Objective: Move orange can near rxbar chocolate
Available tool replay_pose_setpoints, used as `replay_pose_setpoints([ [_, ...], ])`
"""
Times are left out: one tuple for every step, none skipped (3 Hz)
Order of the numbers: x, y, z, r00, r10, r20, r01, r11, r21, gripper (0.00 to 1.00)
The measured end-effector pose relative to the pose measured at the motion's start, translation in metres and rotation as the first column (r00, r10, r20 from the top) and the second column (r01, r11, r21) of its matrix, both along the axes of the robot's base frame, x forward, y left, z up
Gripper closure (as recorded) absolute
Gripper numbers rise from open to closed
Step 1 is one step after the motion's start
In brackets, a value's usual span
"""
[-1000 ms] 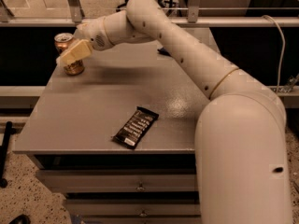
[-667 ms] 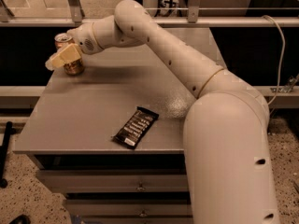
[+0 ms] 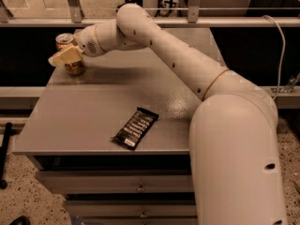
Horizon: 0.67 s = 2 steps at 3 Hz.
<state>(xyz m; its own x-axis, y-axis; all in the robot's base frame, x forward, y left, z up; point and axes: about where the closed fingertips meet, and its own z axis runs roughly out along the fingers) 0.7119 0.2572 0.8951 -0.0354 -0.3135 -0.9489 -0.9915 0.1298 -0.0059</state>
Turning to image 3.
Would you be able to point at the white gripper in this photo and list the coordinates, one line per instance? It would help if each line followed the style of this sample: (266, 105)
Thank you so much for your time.
(87, 41)

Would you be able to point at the orange soda can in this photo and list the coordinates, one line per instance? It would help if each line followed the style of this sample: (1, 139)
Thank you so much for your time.
(73, 69)

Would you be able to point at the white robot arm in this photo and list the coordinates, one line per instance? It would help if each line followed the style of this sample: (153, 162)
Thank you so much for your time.
(233, 143)

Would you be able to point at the black rxbar chocolate bar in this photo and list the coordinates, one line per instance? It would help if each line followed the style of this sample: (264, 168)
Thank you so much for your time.
(135, 128)

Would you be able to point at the grey drawer cabinet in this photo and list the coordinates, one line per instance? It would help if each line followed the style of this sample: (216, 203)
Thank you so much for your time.
(73, 124)

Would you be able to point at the black stand with wheel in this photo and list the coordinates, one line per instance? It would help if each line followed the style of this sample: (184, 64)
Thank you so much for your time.
(3, 153)

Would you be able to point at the upper grey drawer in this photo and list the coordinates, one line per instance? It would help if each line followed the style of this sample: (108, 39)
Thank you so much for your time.
(114, 182)

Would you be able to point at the grey drawer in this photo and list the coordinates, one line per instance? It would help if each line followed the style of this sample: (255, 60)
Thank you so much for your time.
(135, 209)
(114, 182)

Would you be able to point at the lower grey drawer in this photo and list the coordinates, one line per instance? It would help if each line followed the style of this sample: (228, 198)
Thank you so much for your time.
(135, 209)

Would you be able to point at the black object on floor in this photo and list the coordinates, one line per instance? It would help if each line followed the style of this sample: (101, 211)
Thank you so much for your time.
(22, 220)

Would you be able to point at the metal window railing frame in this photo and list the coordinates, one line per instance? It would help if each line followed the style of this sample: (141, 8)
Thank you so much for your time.
(81, 13)

